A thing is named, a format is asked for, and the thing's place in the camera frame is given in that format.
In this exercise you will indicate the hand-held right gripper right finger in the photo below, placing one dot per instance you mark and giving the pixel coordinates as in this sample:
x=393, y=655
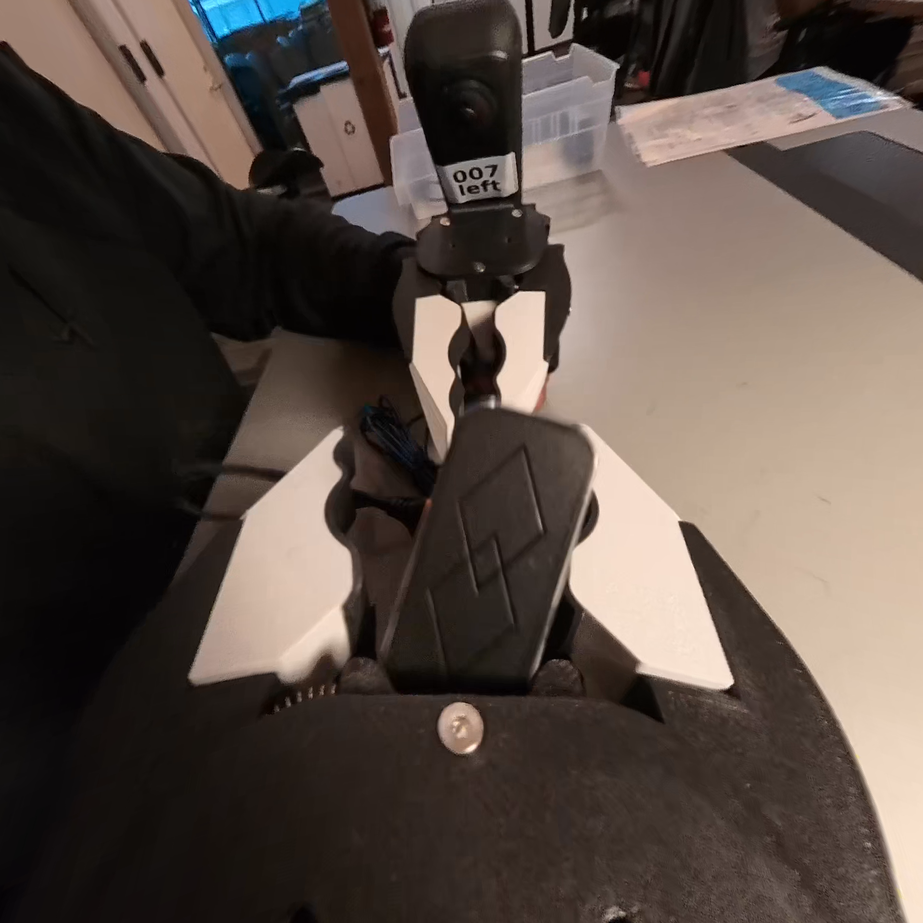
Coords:
x=642, y=577

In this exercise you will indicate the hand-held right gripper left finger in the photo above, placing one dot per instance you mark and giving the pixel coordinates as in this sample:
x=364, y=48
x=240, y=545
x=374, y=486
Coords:
x=281, y=577

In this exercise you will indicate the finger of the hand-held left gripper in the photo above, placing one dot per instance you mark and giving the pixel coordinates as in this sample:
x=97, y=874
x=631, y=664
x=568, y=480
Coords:
x=432, y=353
x=523, y=346

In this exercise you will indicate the clear plastic bin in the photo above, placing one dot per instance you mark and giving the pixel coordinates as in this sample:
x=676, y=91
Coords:
x=570, y=108

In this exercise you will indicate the black textured power bank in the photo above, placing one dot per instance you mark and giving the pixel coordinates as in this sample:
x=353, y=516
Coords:
x=490, y=562

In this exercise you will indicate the person's left forearm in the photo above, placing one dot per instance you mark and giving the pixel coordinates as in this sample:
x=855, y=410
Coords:
x=288, y=245

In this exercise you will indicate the white recycling bin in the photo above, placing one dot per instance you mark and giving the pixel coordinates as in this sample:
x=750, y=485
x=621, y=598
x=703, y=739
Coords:
x=339, y=137

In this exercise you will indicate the black office chair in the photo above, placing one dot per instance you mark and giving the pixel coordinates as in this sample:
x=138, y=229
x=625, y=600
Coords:
x=285, y=169

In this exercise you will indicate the black jacket on chair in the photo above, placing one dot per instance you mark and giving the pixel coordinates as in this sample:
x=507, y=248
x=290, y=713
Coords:
x=699, y=43

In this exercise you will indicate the printed paper sheets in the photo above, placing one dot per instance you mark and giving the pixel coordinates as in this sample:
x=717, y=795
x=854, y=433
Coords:
x=721, y=122

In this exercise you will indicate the white double door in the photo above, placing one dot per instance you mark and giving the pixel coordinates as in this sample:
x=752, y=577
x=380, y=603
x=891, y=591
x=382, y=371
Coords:
x=166, y=108

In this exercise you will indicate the wooden post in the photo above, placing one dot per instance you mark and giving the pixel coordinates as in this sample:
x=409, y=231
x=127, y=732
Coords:
x=353, y=43

